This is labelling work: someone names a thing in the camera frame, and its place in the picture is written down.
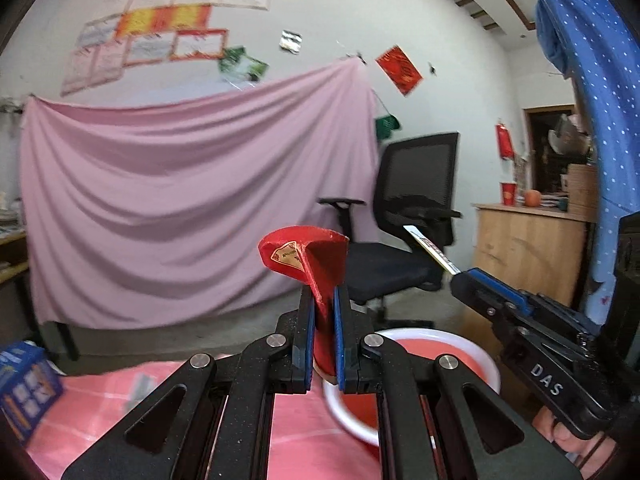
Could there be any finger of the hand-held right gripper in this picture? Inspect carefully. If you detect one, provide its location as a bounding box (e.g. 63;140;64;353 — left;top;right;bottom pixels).
467;268;532;313
449;271;501;323

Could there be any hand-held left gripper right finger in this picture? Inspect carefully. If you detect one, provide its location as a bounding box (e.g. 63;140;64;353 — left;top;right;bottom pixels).
334;285;583;480

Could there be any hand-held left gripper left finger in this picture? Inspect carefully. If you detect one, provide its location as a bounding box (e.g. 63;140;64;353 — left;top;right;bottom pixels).
60;285;321;480

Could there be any red basin with white rim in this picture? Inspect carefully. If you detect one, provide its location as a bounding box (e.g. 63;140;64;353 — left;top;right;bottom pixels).
320;327;502;448

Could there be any printed packet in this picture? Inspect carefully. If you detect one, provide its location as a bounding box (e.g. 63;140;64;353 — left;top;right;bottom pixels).
402;225;460;276

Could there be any person's right hand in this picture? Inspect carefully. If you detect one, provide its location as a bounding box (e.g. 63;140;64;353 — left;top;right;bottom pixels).
531;404;626;480

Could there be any light wooden cabinet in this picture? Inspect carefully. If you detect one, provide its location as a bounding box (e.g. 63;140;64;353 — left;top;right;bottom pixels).
462;202;591;356

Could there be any black mesh office chair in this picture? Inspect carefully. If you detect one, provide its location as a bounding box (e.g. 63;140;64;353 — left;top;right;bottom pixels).
318;132;462;323

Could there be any red hanging ornament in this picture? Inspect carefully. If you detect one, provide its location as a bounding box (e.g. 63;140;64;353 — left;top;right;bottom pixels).
495;120;516;160

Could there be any green hanging bag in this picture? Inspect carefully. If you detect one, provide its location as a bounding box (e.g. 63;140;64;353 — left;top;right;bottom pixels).
376;115;402;140

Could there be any pink hanging bed sheet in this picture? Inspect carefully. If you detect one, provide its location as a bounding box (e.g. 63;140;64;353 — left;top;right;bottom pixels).
19;57;381;331

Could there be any blue polka dot cloth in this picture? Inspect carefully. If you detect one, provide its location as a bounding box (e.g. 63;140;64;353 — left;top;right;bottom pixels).
520;0;640;326

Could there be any pink checked tablecloth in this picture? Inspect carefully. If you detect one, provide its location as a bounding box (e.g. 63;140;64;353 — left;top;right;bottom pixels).
25;360;381;480

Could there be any blue printed cardboard box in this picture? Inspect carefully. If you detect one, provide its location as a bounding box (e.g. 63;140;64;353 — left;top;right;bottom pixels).
0;341;66;443

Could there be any wooden desk with shelves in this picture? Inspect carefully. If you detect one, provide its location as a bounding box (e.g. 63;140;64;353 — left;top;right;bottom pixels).
0;230;32;311

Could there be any stack of papers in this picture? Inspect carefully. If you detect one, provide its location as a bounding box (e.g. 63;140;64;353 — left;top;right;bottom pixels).
0;190;25;241

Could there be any dark wooden door frame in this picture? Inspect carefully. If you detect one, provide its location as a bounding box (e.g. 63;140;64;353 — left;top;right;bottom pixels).
522;105;601;206

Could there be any red square wall poster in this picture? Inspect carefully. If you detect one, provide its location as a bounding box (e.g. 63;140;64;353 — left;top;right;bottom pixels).
375;46;423;96

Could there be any black metal table frame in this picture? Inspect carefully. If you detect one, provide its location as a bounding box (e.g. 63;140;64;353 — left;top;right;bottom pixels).
42;320;80;362

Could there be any green wall poster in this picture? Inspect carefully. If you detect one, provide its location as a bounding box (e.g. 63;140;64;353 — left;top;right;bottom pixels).
218;46;268;83

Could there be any group of framed wall certificates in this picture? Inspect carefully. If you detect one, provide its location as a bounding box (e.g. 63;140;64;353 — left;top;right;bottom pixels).
60;0;273;97

